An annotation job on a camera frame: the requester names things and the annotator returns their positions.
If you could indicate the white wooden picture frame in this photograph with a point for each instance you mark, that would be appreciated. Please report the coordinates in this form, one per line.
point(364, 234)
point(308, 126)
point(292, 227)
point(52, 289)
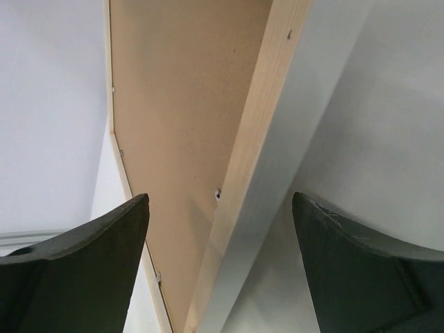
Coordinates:
point(304, 49)

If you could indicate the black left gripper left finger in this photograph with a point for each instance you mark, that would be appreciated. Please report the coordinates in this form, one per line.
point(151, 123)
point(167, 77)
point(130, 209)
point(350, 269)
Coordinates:
point(79, 281)

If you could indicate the left aluminium corner post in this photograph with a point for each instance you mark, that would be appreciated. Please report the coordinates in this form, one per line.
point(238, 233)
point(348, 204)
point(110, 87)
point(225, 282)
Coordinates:
point(13, 239)

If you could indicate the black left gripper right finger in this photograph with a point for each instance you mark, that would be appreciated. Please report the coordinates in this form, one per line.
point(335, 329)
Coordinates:
point(362, 280)

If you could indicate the brown cardboard backing board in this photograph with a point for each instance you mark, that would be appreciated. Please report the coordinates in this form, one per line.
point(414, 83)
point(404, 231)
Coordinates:
point(181, 73)

